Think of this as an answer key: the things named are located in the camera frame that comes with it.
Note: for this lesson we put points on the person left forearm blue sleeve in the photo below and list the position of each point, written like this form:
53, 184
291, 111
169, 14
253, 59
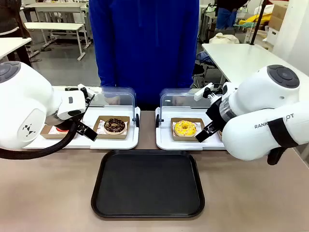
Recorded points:
187, 72

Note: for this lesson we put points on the red glazed donut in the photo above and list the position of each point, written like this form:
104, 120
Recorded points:
61, 131

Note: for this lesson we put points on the brown cardboard donut box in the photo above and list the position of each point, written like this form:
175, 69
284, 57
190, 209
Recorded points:
48, 133
184, 139
99, 120
220, 135

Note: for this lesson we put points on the brown cardboard carton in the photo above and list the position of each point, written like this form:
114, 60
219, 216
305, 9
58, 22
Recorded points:
277, 17

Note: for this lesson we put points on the white display tray base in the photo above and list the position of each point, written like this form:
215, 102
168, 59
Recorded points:
169, 145
113, 143

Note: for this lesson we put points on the large white table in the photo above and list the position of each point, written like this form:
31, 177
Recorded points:
241, 60

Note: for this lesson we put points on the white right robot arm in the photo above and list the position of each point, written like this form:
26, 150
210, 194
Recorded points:
265, 96

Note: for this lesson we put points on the white workbench table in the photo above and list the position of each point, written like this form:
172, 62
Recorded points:
55, 27
58, 6
14, 44

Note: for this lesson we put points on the black stand pole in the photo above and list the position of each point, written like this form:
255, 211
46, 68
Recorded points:
258, 24

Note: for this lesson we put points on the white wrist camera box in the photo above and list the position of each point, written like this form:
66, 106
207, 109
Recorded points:
72, 104

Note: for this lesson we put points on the bystander in blue clothes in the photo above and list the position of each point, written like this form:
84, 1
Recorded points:
225, 17

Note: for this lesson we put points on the person torso in blue coat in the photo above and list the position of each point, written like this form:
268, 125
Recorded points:
144, 48

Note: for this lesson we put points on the bystander in dark clothes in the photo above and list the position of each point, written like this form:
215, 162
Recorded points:
9, 17

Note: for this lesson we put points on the yellow sprinkled donut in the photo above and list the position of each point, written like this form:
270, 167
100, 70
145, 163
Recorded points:
179, 130

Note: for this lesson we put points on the person right forearm blue sleeve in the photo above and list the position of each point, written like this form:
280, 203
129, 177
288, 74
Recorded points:
106, 72

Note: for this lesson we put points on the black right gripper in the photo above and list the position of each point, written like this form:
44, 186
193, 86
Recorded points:
214, 113

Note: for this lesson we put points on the white camera bracket bar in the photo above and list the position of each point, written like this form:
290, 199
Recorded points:
202, 93
87, 91

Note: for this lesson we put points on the cream tote bag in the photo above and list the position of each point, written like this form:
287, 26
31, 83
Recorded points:
224, 38

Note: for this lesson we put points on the black plastic serving tray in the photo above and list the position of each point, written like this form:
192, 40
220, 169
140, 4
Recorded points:
147, 186

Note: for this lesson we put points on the white cardboard carton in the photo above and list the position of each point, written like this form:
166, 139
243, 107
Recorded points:
272, 38

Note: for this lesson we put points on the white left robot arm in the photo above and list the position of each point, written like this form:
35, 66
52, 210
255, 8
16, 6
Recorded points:
26, 96

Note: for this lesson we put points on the clear plastic display lid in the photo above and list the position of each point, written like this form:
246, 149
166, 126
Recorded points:
166, 96
125, 96

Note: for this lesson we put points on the person right hand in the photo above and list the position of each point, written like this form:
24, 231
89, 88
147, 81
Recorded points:
112, 99

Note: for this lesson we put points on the chocolate sprinkled donut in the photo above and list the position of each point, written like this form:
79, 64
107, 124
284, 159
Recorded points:
108, 125

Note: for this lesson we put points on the black office chair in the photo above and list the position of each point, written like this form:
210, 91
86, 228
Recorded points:
200, 72

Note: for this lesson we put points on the white printed paper liner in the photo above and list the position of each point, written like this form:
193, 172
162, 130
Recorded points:
198, 125
102, 132

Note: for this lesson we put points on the yellow bag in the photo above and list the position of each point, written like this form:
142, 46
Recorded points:
259, 19

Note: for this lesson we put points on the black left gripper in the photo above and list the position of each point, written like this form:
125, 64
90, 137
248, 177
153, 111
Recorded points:
68, 123

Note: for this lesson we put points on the person left hand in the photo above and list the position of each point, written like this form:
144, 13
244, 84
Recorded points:
180, 99

